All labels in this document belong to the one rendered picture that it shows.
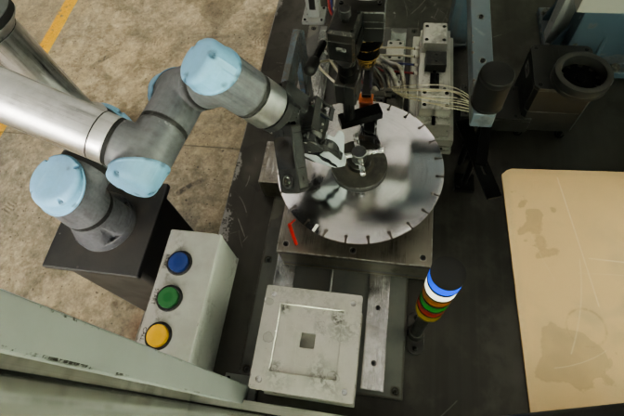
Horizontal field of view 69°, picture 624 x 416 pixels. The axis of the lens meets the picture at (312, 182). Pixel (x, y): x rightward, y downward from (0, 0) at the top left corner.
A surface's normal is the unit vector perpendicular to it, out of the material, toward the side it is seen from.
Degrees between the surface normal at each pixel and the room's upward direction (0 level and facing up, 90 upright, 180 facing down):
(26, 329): 90
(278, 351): 0
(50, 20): 0
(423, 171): 0
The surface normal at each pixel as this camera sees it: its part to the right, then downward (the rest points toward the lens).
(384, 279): -0.10, -0.47
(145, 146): 0.32, -0.32
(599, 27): -0.15, 0.88
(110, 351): 0.98, 0.08
